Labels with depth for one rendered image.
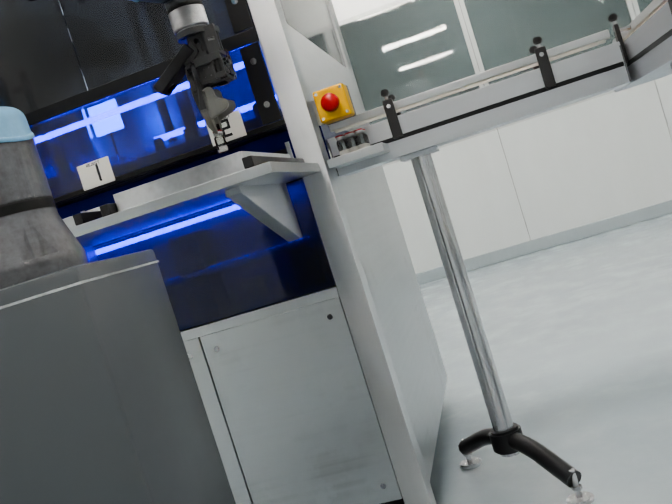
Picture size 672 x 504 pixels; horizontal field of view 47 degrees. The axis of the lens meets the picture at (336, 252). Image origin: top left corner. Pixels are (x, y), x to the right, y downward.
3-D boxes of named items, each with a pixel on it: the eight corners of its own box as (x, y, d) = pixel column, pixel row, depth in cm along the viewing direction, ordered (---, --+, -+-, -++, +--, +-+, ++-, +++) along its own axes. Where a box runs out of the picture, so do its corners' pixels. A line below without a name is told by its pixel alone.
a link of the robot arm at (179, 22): (162, 14, 154) (178, 21, 162) (169, 36, 154) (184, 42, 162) (195, 0, 152) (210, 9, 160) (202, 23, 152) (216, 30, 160)
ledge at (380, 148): (340, 168, 185) (338, 160, 184) (391, 152, 182) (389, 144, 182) (329, 168, 171) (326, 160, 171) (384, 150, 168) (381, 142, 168)
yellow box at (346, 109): (327, 125, 177) (318, 95, 176) (356, 115, 175) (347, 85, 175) (320, 123, 169) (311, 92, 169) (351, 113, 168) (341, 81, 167)
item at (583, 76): (336, 176, 180) (316, 112, 179) (347, 176, 195) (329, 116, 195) (633, 80, 166) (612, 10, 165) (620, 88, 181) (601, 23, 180)
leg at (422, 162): (493, 450, 192) (403, 157, 189) (528, 442, 191) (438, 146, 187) (493, 463, 184) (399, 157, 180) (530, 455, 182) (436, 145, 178)
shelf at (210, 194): (69, 255, 194) (66, 248, 194) (327, 171, 179) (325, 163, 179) (-63, 283, 147) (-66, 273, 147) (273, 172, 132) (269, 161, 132)
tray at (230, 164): (188, 204, 174) (184, 189, 174) (294, 169, 169) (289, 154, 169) (118, 212, 141) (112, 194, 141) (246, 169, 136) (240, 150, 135)
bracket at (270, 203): (290, 241, 174) (273, 186, 174) (302, 237, 174) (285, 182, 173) (245, 258, 141) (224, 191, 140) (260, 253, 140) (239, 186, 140)
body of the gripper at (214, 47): (227, 78, 153) (208, 19, 152) (188, 92, 154) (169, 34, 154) (239, 82, 160) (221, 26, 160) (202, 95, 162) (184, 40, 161)
